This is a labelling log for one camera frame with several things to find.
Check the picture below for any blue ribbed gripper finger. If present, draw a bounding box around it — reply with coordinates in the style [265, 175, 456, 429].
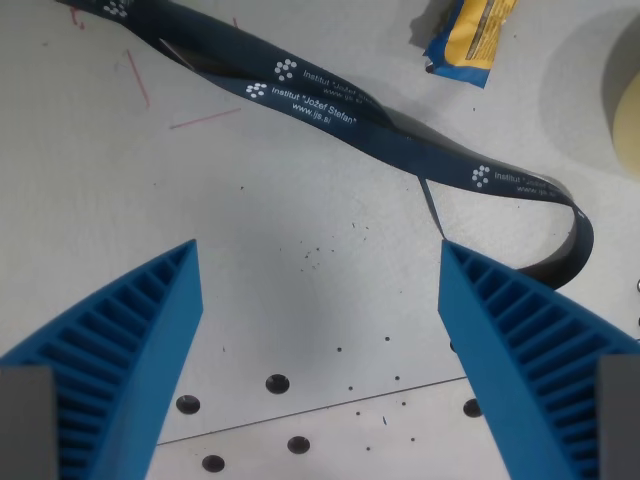
[0, 238, 205, 480]
[437, 240, 640, 480]

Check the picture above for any cream masking tape roll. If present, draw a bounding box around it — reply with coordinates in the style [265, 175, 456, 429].
[602, 9, 640, 177]

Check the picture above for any yellow and blue snack wrapper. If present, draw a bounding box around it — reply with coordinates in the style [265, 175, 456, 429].
[422, 0, 519, 90]

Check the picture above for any dark blue printed lanyard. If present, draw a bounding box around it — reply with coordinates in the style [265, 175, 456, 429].
[53, 0, 595, 291]

